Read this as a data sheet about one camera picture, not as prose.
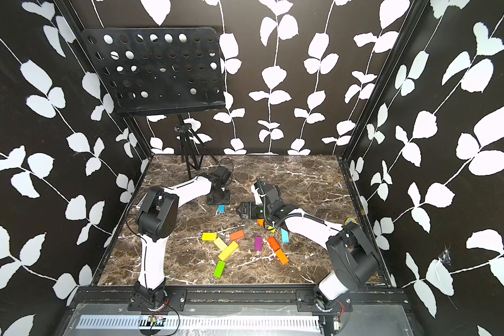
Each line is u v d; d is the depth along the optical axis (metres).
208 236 0.89
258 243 0.88
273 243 0.88
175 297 0.76
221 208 0.97
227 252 0.86
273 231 0.91
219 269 0.80
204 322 0.70
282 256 0.84
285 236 0.90
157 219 0.55
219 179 0.82
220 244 0.87
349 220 0.95
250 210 0.76
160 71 0.70
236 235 0.90
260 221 0.93
